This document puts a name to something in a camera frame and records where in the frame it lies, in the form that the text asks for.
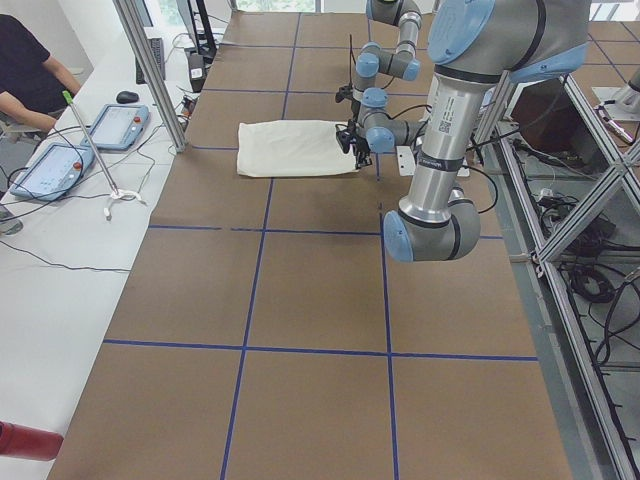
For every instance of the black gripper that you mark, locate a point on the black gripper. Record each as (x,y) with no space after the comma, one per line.
(355,108)
(358,146)

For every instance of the cream long-sleeve cat shirt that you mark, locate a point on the cream long-sleeve cat shirt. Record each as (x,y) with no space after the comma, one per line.
(291,148)

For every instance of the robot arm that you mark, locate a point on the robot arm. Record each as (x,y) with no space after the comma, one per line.
(373,59)
(472,45)

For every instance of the black computer mouse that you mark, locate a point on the black computer mouse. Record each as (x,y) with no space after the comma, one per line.
(127,97)

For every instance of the blue teach pendant far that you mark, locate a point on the blue teach pendant far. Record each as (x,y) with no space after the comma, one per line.
(117,126)

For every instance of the blue teach pendant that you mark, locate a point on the blue teach pendant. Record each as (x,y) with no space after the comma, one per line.
(54,172)
(117,126)

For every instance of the metal grabber stick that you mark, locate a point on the metal grabber stick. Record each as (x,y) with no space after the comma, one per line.
(116,194)

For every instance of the blue teach pendant near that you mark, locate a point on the blue teach pendant near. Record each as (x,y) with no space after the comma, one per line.
(54,172)

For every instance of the seated person black shirt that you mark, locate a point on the seated person black shirt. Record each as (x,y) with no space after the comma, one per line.
(32,80)

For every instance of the red bottle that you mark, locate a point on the red bottle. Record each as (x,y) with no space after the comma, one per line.
(18,441)

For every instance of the aluminium frame post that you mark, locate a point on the aluminium frame post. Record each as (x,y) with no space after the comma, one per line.
(134,30)

